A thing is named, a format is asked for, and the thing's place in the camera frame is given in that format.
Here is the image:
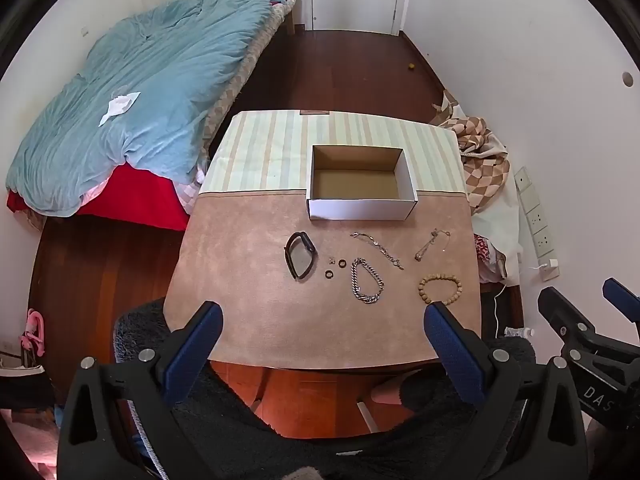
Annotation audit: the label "white paper sheet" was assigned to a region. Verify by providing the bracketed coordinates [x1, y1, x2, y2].
[98, 91, 142, 127]

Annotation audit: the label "white cable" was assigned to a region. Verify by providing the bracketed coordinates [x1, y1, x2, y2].
[492, 265, 546, 338]

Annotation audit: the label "white wall socket strip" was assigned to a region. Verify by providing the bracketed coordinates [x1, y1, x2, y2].
[514, 166, 556, 261]

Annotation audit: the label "thick silver chain bracelet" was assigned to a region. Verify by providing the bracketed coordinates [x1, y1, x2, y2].
[350, 258, 386, 305]

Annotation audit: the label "table with striped cloth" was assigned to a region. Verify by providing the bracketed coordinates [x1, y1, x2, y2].
[164, 110, 484, 371]

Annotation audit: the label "pink slippers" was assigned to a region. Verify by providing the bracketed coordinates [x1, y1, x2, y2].
[20, 308, 49, 361]

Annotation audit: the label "light blue duvet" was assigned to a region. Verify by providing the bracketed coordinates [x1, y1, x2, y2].
[5, 0, 301, 218]

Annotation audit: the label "red bed sheet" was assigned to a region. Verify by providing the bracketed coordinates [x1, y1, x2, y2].
[6, 164, 191, 232]

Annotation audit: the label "thin chain with pendant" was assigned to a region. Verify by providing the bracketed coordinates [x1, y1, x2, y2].
[414, 229, 451, 263]

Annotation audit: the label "white cardboard box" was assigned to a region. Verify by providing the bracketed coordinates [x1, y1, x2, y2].
[306, 145, 418, 222]

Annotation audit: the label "wooden bead bracelet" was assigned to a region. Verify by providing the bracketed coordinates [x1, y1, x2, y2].
[418, 273, 463, 306]

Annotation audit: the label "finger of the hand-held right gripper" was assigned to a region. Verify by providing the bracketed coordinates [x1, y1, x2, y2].
[602, 277, 640, 323]
[537, 286, 599, 357]

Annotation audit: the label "dark fuzzy seat cushion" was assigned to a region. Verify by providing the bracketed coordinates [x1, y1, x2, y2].
[114, 299, 537, 480]

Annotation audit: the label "bed with checked mattress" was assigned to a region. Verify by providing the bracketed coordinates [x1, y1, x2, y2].
[5, 0, 312, 233]

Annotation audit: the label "black watch band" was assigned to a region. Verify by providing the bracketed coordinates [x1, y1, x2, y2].
[284, 231, 317, 281]

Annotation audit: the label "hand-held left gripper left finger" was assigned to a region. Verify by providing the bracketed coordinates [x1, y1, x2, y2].
[57, 301, 224, 480]

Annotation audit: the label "brown checked cloth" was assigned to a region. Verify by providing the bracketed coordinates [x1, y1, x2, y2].
[440, 110, 511, 211]

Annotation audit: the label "thin silver chain bracelet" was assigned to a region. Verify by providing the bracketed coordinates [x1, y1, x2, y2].
[350, 231, 405, 271]

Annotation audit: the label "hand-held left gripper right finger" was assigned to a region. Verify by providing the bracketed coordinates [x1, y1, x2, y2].
[423, 301, 591, 480]

